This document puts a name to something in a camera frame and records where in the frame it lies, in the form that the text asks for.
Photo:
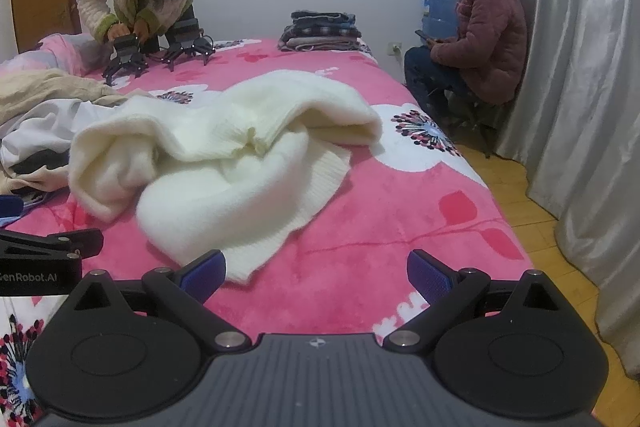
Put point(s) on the stack of folded clothes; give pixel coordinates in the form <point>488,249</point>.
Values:
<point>320,32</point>

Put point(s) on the white knit sweater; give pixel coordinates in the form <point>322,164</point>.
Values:
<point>225,187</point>

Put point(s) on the pink quilt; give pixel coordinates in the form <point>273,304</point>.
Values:
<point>55,52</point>

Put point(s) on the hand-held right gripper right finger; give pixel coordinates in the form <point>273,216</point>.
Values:
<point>430,279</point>

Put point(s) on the black stool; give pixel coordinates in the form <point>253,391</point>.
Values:
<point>475,114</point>

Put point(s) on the pile of unfolded clothes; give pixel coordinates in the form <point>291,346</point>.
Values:
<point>45,132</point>

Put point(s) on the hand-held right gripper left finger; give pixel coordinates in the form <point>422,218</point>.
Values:
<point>202,277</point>

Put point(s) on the beige garment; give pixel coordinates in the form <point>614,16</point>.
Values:
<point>55,89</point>

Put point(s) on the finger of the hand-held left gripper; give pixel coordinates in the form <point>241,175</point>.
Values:
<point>10,209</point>
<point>86,241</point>

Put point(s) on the grey curtain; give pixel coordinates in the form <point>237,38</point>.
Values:
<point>575,82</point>

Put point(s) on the white wall socket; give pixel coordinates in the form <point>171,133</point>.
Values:
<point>395,49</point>

